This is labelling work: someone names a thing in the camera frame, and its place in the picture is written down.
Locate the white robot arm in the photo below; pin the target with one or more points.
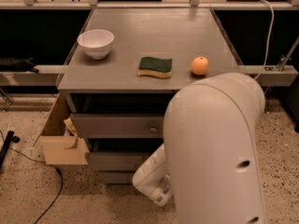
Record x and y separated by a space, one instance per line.
208 161

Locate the grey wooden drawer cabinet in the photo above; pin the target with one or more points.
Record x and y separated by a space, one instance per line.
112 86

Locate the grey top drawer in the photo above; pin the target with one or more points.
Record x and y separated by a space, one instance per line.
118 125

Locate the green and yellow sponge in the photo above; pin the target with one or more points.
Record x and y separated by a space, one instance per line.
155 67

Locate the orange fruit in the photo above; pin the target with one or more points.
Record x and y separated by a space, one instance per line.
199 66

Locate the white ceramic bowl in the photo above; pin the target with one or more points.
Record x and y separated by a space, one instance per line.
96 43

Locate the cardboard box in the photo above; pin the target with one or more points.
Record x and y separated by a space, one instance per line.
60 145

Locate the black bar on floor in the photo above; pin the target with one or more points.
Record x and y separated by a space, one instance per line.
11 137

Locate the black object on left rail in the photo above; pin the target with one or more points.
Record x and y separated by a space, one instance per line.
8 64

